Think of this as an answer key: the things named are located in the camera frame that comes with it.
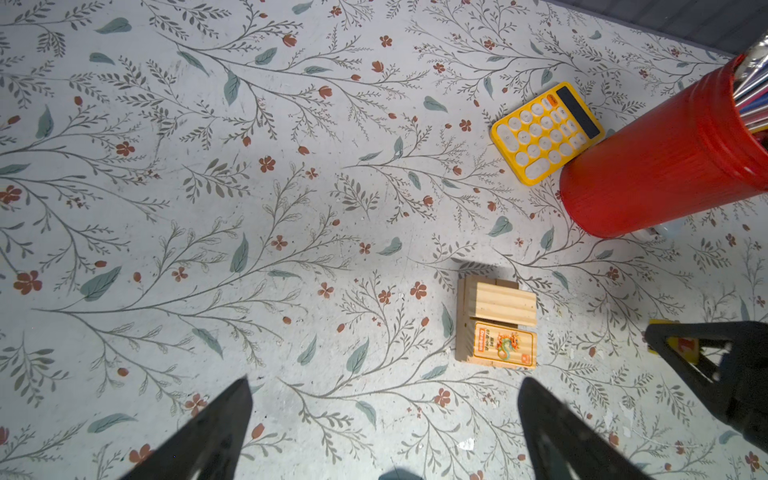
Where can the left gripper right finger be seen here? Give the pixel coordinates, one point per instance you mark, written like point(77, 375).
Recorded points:
point(561, 445)

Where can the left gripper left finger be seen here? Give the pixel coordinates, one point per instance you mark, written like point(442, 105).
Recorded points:
point(209, 445)

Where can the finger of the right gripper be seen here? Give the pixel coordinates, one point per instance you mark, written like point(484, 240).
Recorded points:
point(731, 377)

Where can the yellow letter cube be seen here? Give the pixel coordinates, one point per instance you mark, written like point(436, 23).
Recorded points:
point(687, 348)

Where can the printed dragon wood block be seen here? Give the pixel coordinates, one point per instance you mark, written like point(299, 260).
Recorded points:
point(505, 345)

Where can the grooved light wood block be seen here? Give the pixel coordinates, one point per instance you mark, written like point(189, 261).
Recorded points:
point(501, 303)

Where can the red pencil cup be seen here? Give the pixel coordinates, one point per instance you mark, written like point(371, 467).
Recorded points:
point(688, 154)

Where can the yellow calculator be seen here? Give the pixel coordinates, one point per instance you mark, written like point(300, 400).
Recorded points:
point(542, 136)

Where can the bundle of pens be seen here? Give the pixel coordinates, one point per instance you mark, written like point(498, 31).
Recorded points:
point(750, 87)

